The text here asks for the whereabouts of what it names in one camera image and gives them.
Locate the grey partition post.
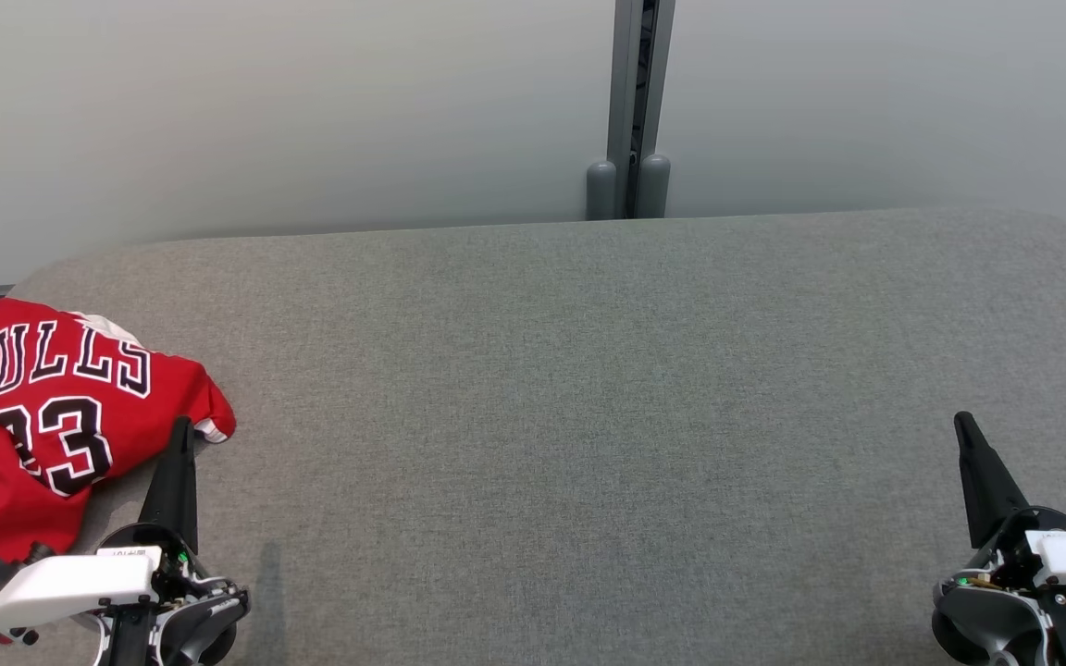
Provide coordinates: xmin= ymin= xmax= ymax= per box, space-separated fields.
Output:
xmin=586 ymin=0 xmax=677 ymax=221

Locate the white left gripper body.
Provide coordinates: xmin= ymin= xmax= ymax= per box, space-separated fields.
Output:
xmin=0 ymin=523 xmax=205 ymax=636

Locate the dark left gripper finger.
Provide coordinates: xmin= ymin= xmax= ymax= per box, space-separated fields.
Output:
xmin=138 ymin=416 xmax=199 ymax=556

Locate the red Bulls basketball jersey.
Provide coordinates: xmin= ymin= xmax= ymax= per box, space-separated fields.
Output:
xmin=0 ymin=296 xmax=238 ymax=611

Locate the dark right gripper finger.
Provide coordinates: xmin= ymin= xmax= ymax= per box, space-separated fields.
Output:
xmin=954 ymin=412 xmax=1032 ymax=549

